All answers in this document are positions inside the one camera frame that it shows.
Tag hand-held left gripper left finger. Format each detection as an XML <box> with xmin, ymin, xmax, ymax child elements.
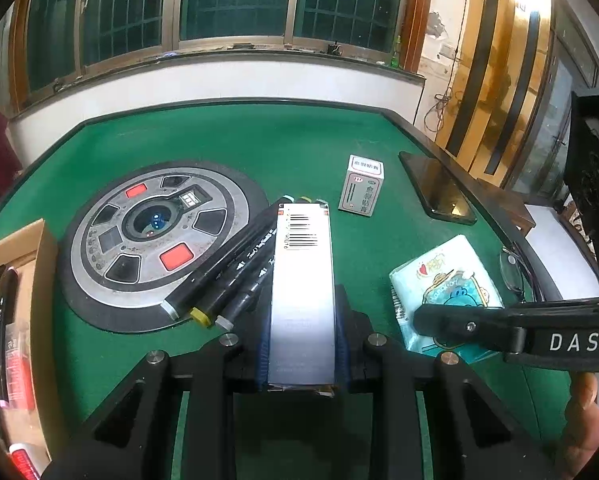
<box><xmin>42</xmin><ymin>329</ymin><xmax>271</xmax><ymax>480</ymax></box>

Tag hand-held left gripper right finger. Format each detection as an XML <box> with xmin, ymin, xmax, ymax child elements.
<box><xmin>334</xmin><ymin>284</ymin><xmax>555</xmax><ymax>480</ymax></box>

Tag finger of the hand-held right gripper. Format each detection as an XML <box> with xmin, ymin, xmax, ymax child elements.
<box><xmin>412</xmin><ymin>302</ymin><xmax>527</xmax><ymax>356</ymax></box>

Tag white box with red ends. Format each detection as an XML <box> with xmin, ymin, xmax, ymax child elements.
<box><xmin>266</xmin><ymin>201</ymin><xmax>337</xmax><ymax>398</ymax></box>

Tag cardboard box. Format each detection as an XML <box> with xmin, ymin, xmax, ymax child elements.
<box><xmin>0</xmin><ymin>219</ymin><xmax>60</xmax><ymax>480</ymax></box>

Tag person's right hand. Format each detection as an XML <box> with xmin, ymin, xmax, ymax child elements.
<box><xmin>562</xmin><ymin>372</ymin><xmax>599</xmax><ymax>480</ymax></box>

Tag tissue packet with cartoon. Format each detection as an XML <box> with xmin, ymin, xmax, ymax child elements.
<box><xmin>389</xmin><ymin>234</ymin><xmax>505</xmax><ymax>363</ymax></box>

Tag black marker with grey cap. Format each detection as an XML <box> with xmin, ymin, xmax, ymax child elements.
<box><xmin>216</xmin><ymin>199</ymin><xmax>330</xmax><ymax>332</ymax></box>

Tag eyeglasses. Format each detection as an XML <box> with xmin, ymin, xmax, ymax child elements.
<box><xmin>499</xmin><ymin>247</ymin><xmax>536</xmax><ymax>302</ymax></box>

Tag black marker with yellow cap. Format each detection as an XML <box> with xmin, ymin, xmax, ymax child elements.
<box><xmin>189</xmin><ymin>195</ymin><xmax>314</xmax><ymax>328</ymax></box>

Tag black marker with white cap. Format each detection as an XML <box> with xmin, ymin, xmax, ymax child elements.
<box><xmin>162</xmin><ymin>194</ymin><xmax>297</xmax><ymax>322</ymax></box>

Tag brown wooden stool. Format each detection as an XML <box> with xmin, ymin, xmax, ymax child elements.
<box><xmin>477</xmin><ymin>177</ymin><xmax>536</xmax><ymax>241</ymax></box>

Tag black smartphone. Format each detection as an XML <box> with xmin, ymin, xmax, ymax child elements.
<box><xmin>398</xmin><ymin>151</ymin><xmax>477</xmax><ymax>225</ymax></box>

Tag small grey medicine box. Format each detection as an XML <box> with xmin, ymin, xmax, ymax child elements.
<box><xmin>338</xmin><ymin>154</ymin><xmax>385</xmax><ymax>217</ymax></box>

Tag round grey control panel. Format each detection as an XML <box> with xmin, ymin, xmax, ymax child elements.
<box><xmin>59</xmin><ymin>160</ymin><xmax>270</xmax><ymax>333</ymax></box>

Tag red and white packet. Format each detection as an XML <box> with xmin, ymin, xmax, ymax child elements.
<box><xmin>6</xmin><ymin>330</ymin><xmax>36</xmax><ymax>411</ymax></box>
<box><xmin>9</xmin><ymin>442</ymin><xmax>47</xmax><ymax>480</ymax></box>

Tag gold black striped cabinet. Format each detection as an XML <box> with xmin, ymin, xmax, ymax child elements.
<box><xmin>444</xmin><ymin>0</ymin><xmax>599</xmax><ymax>196</ymax></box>

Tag barred window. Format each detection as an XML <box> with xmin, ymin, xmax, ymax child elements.
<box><xmin>9</xmin><ymin>0</ymin><xmax>425</xmax><ymax>111</ymax></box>

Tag hanging wall cables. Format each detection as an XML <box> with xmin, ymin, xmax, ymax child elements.
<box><xmin>423</xmin><ymin>80</ymin><xmax>463</xmax><ymax>133</ymax></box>

